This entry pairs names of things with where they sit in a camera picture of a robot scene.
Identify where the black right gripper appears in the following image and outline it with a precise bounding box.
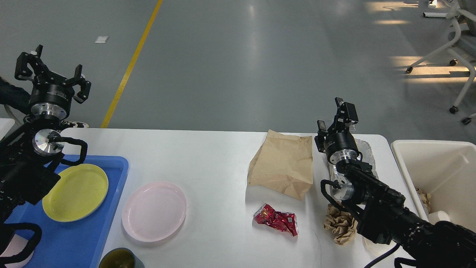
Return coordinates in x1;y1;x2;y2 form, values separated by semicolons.
314;97;359;165

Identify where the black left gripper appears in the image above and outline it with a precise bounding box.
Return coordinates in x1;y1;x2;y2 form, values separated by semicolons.
14;45;91;120

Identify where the brown paper bag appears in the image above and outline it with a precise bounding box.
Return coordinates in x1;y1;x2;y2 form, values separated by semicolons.
247;130;314;201

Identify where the pink plate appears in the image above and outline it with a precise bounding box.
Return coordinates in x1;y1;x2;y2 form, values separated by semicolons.
121;181;187;243

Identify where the dark green cup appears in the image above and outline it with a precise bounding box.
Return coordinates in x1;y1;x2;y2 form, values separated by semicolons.
98;248;145;268

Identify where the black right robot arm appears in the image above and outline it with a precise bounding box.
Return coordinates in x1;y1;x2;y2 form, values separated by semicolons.
315;97;476;268

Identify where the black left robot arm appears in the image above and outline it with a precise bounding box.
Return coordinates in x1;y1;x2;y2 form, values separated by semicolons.
0;45;91;268

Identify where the aluminium foil tray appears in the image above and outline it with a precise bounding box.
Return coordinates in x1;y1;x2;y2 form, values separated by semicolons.
328;139;379;201

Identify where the crumpled brown paper ball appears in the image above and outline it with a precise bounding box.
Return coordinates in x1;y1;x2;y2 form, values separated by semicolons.
324;204;357;246

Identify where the crumpled red foil wrapper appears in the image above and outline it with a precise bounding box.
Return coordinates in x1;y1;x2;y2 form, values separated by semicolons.
253;203;299;236

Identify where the yellow plate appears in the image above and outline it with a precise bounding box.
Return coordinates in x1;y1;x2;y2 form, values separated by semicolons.
42;163;109;223

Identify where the crumpled paper in bin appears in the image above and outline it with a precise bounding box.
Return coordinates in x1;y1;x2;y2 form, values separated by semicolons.
415;187;431;214

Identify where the white plastic bin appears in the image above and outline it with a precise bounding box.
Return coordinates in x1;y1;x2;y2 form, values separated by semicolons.
391;140;476;231

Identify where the white paper cup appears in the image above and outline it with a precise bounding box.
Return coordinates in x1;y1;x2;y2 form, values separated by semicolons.
362;237;395;257

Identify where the white cup in bin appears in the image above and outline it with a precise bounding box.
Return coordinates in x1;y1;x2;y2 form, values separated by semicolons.
428;210;451;224

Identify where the pink cup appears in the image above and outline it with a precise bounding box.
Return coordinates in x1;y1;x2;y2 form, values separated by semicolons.
0;234;35;268

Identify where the white office chair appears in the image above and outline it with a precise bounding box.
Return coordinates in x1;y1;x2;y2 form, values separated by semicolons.
406;0;476;114

